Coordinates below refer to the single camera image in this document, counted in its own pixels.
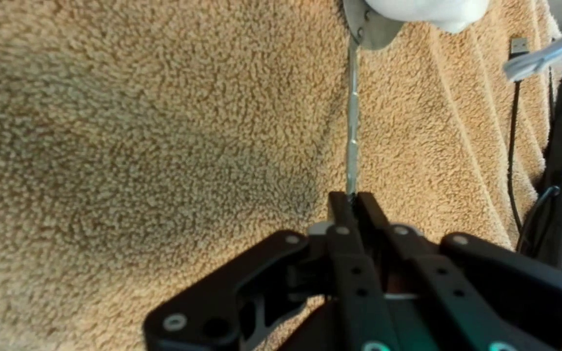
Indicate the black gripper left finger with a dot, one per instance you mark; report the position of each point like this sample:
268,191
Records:
263,285

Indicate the tan terry towel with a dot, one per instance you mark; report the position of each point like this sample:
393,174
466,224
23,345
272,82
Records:
165,162

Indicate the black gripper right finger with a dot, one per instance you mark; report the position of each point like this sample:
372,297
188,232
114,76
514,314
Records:
503,293

